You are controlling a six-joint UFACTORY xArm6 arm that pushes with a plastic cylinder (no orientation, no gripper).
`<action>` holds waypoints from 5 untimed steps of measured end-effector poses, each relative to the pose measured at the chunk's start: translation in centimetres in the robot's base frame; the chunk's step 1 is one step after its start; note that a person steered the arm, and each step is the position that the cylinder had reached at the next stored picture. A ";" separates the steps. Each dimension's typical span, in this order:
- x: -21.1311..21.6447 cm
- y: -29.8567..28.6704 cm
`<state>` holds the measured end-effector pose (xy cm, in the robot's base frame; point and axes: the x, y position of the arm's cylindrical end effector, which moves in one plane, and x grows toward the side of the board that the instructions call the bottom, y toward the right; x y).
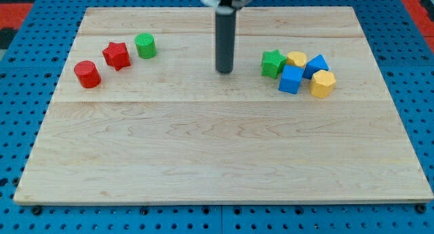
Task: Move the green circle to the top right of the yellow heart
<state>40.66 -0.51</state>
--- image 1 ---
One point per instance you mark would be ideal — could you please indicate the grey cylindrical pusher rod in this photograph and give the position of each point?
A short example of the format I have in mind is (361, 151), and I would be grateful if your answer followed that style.
(225, 25)

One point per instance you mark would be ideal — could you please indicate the green cylinder block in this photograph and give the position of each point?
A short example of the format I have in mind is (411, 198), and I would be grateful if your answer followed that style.
(145, 45)

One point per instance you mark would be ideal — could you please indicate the yellow heart block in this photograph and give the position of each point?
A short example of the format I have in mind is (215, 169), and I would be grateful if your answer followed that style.
(296, 58)

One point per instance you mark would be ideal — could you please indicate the green star block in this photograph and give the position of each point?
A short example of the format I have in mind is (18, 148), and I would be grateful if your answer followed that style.
(272, 63)

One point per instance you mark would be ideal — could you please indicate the wooden board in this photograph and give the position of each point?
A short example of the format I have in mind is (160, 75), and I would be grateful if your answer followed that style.
(170, 130)

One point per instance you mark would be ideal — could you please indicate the blue cube block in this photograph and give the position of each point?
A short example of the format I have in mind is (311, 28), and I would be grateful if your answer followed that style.
(291, 78)

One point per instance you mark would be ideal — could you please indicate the blue triangle block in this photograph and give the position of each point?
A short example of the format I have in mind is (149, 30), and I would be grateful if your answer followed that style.
(316, 64)

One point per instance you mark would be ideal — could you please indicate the red star block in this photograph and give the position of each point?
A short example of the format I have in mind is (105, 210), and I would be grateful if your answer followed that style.
(116, 55)

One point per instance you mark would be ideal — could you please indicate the yellow hexagon block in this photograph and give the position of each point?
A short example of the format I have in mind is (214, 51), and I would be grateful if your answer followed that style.
(322, 84)

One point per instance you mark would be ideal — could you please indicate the red cylinder block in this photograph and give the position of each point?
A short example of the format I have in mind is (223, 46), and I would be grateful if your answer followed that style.
(87, 74)

